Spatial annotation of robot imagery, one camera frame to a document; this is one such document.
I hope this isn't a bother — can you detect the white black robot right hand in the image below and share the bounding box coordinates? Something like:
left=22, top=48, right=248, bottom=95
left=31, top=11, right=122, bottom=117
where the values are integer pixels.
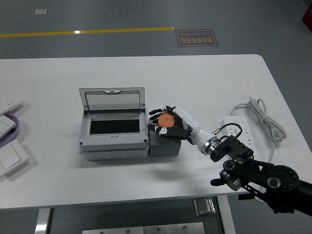
left=147, top=105, right=212, bottom=153

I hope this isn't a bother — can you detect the orange cylinder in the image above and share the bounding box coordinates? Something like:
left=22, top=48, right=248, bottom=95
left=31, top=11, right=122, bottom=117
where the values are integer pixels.
left=157, top=114, right=176, bottom=128

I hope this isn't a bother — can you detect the grey box with clear lid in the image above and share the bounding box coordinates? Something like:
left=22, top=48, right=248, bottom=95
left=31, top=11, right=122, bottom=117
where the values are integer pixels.
left=78, top=87, right=150, bottom=161

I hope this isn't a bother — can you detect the grey cube with round hole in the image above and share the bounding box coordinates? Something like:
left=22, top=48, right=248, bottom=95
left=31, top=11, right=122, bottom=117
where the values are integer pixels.
left=148, top=124, right=182, bottom=157

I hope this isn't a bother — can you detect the white power strip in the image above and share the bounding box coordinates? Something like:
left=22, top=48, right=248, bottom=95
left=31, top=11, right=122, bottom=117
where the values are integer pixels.
left=221, top=116, right=259, bottom=156

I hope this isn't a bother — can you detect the brown floor sign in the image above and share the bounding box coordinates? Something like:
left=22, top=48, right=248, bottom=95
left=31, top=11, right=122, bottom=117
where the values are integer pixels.
left=175, top=29, right=219, bottom=47

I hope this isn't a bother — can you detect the white table leg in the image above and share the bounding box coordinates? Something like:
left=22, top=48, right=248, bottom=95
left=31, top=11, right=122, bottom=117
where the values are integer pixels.
left=34, top=208, right=52, bottom=234
left=216, top=196, right=236, bottom=234

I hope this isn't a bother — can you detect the grey metal plate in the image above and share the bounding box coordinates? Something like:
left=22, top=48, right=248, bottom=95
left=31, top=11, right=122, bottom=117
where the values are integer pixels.
left=143, top=222, right=205, bottom=234
left=82, top=226, right=144, bottom=234

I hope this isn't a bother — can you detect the yellow floor tape line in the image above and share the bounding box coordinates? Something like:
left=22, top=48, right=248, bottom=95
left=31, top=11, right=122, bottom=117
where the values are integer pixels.
left=0, top=26, right=175, bottom=39

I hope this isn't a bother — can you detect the red crate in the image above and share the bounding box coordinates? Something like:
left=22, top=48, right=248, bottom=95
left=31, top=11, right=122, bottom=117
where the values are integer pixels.
left=301, top=4, right=312, bottom=31

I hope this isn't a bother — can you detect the white power cord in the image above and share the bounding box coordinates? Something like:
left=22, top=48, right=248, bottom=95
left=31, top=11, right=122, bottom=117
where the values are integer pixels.
left=230, top=97, right=288, bottom=202

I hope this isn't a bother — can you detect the grey metal table bracket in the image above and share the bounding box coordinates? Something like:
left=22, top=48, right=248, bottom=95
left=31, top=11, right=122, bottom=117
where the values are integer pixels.
left=194, top=197, right=216, bottom=217

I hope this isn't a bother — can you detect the white switch panel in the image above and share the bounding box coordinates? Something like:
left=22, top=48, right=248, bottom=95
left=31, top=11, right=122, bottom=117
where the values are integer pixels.
left=0, top=100, right=25, bottom=116
left=0, top=139, right=30, bottom=177
left=0, top=115, right=17, bottom=138

